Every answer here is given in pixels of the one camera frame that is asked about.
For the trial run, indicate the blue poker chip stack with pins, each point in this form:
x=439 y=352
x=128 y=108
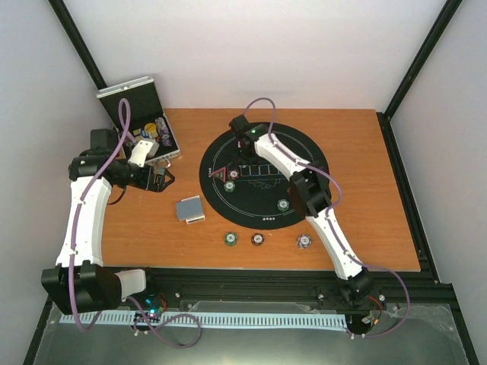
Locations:
x=304 y=241

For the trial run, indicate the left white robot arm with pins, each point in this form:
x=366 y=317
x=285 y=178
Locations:
x=79 y=283

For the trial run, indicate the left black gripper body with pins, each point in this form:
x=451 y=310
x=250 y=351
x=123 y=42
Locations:
x=144 y=182

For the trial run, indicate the brown poker chip stack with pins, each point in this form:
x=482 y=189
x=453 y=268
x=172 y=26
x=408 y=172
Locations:
x=257 y=239

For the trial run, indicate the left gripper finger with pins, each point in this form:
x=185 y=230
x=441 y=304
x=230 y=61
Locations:
x=161 y=172
x=161 y=182

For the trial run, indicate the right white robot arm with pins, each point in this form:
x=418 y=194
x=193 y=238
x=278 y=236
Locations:
x=310 y=198

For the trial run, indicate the chips inside case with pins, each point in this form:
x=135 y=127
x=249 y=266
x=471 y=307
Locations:
x=158 y=130

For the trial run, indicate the round black poker mat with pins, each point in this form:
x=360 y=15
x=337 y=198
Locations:
x=253 y=203

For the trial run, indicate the aluminium poker case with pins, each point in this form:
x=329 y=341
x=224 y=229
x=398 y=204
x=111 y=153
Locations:
x=145 y=107

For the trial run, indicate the green poker chip stack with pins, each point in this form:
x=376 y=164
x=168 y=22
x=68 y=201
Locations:
x=230 y=239

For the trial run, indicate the red triangular all-in button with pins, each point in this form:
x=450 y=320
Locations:
x=220 y=174

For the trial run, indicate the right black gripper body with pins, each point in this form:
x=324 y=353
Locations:
x=246 y=156

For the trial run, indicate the light blue cable duct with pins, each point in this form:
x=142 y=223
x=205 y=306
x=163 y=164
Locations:
x=332 y=322

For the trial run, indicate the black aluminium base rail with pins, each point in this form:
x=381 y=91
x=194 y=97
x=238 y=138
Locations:
x=318 y=289

